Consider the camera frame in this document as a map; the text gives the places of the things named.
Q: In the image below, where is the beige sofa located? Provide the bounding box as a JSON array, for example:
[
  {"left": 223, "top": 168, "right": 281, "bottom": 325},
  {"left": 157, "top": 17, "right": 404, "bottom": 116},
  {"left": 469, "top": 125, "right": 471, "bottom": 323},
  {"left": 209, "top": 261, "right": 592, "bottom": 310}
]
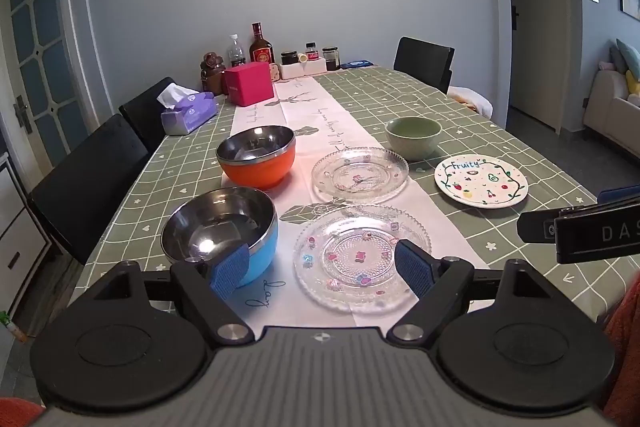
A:
[{"left": 582, "top": 69, "right": 640, "bottom": 158}]

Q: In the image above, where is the orange green small object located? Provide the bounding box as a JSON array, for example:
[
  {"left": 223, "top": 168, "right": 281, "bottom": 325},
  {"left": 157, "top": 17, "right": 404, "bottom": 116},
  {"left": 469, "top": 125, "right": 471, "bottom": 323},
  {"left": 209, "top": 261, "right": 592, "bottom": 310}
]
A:
[{"left": 0, "top": 309, "right": 28, "bottom": 343}]

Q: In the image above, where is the metal door handle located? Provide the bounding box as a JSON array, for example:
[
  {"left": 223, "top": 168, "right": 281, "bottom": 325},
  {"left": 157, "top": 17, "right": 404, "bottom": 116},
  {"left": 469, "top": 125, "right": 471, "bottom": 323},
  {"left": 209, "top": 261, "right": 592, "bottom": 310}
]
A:
[{"left": 13, "top": 96, "right": 33, "bottom": 134}]

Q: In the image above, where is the clear water bottle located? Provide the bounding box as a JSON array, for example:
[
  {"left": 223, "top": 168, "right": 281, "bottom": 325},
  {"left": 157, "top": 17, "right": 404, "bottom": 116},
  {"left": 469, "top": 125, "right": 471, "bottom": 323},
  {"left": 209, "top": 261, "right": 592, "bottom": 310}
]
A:
[{"left": 228, "top": 34, "right": 247, "bottom": 68}]

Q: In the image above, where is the plain interior door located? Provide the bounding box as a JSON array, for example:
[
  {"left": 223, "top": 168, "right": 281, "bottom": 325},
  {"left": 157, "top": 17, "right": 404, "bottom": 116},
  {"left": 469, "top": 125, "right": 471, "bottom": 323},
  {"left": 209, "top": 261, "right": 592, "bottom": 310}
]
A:
[{"left": 507, "top": 0, "right": 566, "bottom": 135}]

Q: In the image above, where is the blue steel bowl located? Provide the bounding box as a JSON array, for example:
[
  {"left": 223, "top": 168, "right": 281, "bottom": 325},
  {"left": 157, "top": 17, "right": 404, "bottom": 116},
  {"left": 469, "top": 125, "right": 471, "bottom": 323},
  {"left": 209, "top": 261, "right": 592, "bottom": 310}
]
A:
[{"left": 161, "top": 187, "right": 279, "bottom": 290}]

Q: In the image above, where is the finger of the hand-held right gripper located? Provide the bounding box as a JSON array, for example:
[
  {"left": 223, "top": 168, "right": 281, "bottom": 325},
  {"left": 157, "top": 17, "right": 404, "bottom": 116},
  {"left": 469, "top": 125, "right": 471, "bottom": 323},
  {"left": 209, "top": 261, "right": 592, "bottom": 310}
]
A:
[
  {"left": 597, "top": 186, "right": 640, "bottom": 208},
  {"left": 517, "top": 205, "right": 601, "bottom": 244}
]

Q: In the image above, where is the white fruit-print plate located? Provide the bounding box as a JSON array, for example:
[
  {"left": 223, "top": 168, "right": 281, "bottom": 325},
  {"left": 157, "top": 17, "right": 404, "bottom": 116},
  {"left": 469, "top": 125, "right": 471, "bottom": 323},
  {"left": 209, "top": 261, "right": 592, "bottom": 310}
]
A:
[{"left": 434, "top": 155, "right": 530, "bottom": 208}]

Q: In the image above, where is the white condiment box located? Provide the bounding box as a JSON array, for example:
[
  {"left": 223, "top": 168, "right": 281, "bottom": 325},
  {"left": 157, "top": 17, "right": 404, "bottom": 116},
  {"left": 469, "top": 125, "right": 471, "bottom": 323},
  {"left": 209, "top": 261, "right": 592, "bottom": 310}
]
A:
[{"left": 279, "top": 57, "right": 328, "bottom": 80}]

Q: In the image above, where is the large glass plate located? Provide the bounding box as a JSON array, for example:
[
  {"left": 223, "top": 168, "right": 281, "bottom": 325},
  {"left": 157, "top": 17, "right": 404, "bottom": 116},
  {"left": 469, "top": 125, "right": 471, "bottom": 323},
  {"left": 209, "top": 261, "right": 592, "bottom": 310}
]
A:
[{"left": 293, "top": 204, "right": 432, "bottom": 315}]

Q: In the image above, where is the white cloth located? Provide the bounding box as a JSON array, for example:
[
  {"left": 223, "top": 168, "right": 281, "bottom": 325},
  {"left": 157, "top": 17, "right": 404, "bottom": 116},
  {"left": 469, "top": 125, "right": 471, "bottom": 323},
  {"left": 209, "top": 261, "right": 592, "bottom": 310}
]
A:
[{"left": 447, "top": 86, "right": 495, "bottom": 118}]

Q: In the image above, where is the brown bear figurine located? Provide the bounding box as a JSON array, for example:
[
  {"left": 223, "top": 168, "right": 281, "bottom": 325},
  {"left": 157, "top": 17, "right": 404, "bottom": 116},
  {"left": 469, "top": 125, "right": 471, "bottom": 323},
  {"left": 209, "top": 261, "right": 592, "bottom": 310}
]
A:
[{"left": 200, "top": 52, "right": 226, "bottom": 96}]

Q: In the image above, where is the glass-pane door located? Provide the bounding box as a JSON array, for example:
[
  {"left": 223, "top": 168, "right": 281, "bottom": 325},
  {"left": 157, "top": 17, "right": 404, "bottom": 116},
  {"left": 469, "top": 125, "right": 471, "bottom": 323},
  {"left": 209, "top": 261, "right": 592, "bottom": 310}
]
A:
[{"left": 0, "top": 0, "right": 96, "bottom": 178}]

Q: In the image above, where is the pink deer-print table runner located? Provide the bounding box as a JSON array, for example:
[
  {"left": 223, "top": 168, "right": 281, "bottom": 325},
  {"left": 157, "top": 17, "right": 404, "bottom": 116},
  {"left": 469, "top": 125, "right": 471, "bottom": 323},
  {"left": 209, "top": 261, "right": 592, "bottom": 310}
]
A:
[{"left": 222, "top": 76, "right": 493, "bottom": 330}]

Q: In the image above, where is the white drawer cabinet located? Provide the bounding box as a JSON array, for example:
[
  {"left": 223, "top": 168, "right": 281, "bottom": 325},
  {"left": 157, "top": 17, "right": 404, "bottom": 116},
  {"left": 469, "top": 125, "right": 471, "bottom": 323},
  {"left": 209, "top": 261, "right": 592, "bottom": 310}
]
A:
[{"left": 0, "top": 152, "right": 53, "bottom": 323}]

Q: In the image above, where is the amber liquor bottle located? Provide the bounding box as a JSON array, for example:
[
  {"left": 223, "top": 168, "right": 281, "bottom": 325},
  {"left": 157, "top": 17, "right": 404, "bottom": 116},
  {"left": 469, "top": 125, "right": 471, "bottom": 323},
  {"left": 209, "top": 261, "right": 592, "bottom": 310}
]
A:
[{"left": 248, "top": 23, "right": 275, "bottom": 64}]

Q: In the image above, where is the grey cushion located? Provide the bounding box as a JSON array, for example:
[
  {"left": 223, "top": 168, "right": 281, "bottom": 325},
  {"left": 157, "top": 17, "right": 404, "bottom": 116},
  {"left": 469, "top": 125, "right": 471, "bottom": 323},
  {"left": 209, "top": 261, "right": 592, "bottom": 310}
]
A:
[{"left": 609, "top": 46, "right": 628, "bottom": 75}]

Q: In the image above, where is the black dining chair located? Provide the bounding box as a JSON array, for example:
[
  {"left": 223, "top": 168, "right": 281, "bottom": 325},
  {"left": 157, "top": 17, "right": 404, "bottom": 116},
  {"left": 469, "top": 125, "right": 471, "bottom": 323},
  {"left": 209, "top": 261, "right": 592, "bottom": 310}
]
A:
[
  {"left": 393, "top": 37, "right": 456, "bottom": 95},
  {"left": 28, "top": 113, "right": 151, "bottom": 265},
  {"left": 119, "top": 77, "right": 177, "bottom": 152}
]

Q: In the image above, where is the pink box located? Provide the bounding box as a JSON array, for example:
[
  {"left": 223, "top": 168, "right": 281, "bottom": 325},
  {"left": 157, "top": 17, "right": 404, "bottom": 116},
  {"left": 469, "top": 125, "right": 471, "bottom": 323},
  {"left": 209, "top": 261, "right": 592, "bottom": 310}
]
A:
[{"left": 223, "top": 62, "right": 275, "bottom": 106}]

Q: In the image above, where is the teal cushion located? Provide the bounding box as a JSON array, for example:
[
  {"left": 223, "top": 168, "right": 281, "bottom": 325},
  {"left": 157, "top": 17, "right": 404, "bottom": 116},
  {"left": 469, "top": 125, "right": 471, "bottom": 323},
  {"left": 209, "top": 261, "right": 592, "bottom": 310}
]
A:
[{"left": 616, "top": 38, "right": 640, "bottom": 80}]

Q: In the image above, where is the small glass plate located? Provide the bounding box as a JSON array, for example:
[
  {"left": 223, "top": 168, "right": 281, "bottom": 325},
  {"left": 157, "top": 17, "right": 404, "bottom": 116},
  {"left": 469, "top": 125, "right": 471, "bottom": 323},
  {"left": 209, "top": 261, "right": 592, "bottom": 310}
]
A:
[{"left": 311, "top": 147, "right": 410, "bottom": 204}]

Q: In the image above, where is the person's left forearm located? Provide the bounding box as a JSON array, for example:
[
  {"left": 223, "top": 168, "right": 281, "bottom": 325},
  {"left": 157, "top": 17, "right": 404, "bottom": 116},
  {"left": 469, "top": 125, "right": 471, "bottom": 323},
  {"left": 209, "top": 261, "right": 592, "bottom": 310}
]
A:
[{"left": 0, "top": 397, "right": 46, "bottom": 427}]

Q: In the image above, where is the green checked tablecloth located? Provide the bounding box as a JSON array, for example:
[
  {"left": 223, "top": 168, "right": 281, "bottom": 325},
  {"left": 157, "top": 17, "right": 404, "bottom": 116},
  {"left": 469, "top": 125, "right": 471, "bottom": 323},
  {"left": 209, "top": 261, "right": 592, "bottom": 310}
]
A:
[{"left": 75, "top": 67, "right": 640, "bottom": 324}]

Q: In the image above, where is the green ceramic bowl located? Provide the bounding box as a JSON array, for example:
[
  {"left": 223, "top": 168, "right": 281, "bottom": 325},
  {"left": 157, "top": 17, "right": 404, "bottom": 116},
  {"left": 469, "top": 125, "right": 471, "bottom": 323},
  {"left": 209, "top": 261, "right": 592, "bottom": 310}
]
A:
[{"left": 385, "top": 117, "right": 442, "bottom": 161}]

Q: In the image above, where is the purple tissue pack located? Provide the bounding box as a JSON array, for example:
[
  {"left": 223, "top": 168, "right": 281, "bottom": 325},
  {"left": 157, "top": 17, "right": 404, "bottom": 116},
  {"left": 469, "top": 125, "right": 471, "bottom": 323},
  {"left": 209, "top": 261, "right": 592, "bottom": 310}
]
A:
[{"left": 156, "top": 83, "right": 219, "bottom": 136}]

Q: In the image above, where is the person's right forearm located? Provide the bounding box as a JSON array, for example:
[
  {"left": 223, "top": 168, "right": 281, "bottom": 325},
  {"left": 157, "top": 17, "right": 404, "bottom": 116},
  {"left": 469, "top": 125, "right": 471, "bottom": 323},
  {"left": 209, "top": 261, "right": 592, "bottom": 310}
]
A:
[{"left": 604, "top": 277, "right": 640, "bottom": 410}]

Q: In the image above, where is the orange steel bowl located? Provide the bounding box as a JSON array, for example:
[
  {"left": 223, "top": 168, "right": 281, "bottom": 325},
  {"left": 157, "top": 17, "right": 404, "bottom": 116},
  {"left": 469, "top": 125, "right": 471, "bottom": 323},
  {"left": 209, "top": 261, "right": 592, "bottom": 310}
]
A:
[{"left": 216, "top": 125, "right": 297, "bottom": 191}]

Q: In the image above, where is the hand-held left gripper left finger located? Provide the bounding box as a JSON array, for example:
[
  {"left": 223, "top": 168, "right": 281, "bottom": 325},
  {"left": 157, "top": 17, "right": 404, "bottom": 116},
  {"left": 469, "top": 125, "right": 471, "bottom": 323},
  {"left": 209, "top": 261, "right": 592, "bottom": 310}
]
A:
[{"left": 82, "top": 243, "right": 255, "bottom": 347}]

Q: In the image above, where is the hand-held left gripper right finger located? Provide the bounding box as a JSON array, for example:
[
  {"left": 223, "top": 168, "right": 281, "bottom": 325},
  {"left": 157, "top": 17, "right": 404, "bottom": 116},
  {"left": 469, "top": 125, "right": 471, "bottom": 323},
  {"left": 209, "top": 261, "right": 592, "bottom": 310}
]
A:
[{"left": 386, "top": 239, "right": 563, "bottom": 347}]

